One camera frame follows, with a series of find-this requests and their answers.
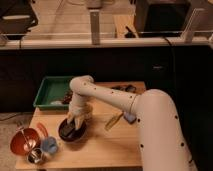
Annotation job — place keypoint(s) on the dark grapes toy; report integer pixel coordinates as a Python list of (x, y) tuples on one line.
[(67, 98)]

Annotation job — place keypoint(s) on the white object in tray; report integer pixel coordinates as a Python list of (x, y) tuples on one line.
[(56, 103)]

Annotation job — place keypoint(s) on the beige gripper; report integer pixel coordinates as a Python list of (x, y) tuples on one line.
[(79, 107)]

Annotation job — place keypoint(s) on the orange red bowl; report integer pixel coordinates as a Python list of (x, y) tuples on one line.
[(18, 145)]

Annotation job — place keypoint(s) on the black monitor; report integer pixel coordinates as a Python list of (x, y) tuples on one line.
[(160, 15)]

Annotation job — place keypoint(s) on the blue sponge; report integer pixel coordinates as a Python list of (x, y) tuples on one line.
[(129, 118)]

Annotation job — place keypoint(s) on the orange carrot toy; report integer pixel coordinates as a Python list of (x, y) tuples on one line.
[(43, 129)]

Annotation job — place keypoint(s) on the purple bowl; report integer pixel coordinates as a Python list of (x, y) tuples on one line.
[(74, 135)]

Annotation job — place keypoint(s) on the dark eraser block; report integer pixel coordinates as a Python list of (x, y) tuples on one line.
[(67, 129)]

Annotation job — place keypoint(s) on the green plastic tray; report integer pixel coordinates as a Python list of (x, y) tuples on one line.
[(52, 88)]

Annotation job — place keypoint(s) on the small steel cup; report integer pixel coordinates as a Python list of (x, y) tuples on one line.
[(35, 156)]

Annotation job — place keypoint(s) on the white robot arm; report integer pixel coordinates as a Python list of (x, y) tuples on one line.
[(161, 141)]

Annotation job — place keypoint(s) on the metal spoon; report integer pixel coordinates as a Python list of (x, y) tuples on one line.
[(21, 129)]

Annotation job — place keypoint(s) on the yellow green banana toy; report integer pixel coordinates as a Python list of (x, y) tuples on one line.
[(113, 121)]

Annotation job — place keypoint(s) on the grey metal post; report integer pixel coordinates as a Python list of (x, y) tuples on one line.
[(95, 27)]

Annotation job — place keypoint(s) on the black glasses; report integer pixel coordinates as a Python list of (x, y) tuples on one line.
[(126, 88)]

